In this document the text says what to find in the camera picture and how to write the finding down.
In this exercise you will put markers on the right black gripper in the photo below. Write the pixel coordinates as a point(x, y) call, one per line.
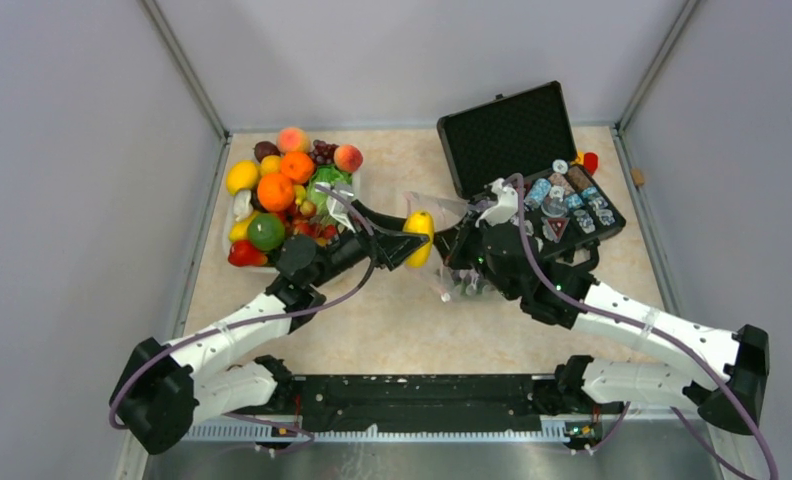
point(452, 242)

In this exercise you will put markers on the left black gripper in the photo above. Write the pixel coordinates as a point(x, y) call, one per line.
point(387, 243)

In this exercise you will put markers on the peach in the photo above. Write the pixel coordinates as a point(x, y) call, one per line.
point(293, 139)
point(348, 158)

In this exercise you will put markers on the clear zip top bag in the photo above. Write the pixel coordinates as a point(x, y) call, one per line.
point(451, 284)

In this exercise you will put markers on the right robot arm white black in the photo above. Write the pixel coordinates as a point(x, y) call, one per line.
point(721, 374)

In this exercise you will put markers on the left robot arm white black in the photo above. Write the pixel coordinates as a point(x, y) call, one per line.
point(168, 387)

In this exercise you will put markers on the strawberry cluster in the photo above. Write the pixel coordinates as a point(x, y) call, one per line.
point(302, 217)

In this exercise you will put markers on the green lettuce leaf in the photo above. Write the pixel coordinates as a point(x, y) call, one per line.
point(328, 177)

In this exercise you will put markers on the dark grapes bunch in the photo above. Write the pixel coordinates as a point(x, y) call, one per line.
point(322, 153)

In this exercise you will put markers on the black poker chip case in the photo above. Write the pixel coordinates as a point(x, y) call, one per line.
point(530, 133)

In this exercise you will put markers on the large orange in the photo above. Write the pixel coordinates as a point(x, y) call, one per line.
point(275, 192)

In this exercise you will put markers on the red small object behind case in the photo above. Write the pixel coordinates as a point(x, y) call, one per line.
point(588, 160)

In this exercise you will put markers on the dark plum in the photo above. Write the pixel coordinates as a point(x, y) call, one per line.
point(265, 149)

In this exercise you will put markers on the yellow lemon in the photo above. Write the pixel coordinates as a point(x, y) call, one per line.
point(243, 175)

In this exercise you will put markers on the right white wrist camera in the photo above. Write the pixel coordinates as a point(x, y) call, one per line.
point(503, 208)

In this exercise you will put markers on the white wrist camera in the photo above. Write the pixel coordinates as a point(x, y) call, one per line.
point(339, 197)
point(503, 208)

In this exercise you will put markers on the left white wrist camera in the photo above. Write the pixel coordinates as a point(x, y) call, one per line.
point(339, 197)

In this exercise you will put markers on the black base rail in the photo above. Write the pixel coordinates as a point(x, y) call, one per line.
point(490, 403)

